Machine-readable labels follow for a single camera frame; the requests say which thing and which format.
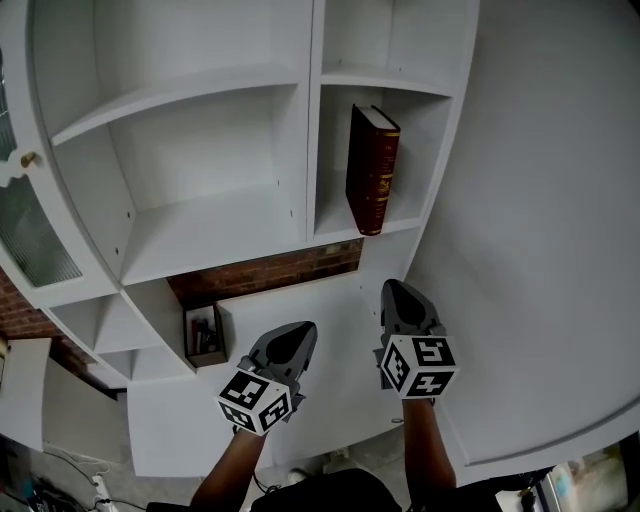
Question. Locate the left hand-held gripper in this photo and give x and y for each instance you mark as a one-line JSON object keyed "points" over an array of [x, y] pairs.
{"points": [[260, 395]]}

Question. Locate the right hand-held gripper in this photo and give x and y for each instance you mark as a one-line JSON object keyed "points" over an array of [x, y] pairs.
{"points": [[417, 365]]}

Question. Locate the dark red hardcover book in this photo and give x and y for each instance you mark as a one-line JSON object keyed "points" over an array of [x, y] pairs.
{"points": [[371, 170]]}

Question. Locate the white wooden shelf unit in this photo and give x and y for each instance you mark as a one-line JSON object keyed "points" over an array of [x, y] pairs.
{"points": [[210, 165]]}

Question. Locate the person's left forearm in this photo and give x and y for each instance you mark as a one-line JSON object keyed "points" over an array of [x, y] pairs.
{"points": [[227, 472]]}

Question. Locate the person's right forearm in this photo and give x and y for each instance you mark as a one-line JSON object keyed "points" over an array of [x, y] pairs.
{"points": [[427, 450]]}

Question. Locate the small dark wooden box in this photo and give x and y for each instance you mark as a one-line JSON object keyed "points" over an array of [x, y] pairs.
{"points": [[220, 345]]}

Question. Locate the pens in wooden box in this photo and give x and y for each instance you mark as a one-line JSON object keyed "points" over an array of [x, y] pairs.
{"points": [[201, 334]]}

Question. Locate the person's white shoe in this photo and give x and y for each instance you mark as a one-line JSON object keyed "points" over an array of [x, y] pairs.
{"points": [[297, 474]]}

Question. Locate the person's black clothing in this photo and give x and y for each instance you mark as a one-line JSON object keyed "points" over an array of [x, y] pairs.
{"points": [[330, 492]]}

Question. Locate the white power strip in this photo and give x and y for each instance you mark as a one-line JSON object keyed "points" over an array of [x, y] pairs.
{"points": [[100, 487]]}

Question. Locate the clear plastic bottle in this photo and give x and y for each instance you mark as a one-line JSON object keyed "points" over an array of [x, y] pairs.
{"points": [[561, 482]]}

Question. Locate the white side cabinet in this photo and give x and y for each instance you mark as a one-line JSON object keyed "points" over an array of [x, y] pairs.
{"points": [[25, 390]]}

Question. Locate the ribbed glass cabinet door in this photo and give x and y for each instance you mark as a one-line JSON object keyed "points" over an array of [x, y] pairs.
{"points": [[30, 235]]}

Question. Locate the brass door knob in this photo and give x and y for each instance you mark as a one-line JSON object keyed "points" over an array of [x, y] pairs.
{"points": [[28, 159]]}

